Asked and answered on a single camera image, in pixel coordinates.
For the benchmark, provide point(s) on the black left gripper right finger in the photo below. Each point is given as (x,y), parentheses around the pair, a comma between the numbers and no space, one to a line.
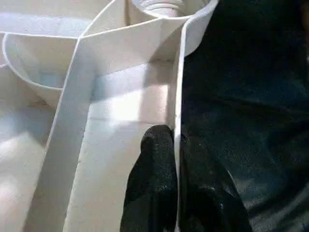
(207,198)

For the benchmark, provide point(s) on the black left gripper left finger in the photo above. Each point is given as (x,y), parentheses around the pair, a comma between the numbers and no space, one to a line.
(152,181)

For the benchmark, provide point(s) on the white plastic table top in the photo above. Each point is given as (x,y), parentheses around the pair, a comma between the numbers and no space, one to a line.
(108,108)

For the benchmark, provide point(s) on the black plastic mat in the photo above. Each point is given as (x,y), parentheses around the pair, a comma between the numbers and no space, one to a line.
(253,96)

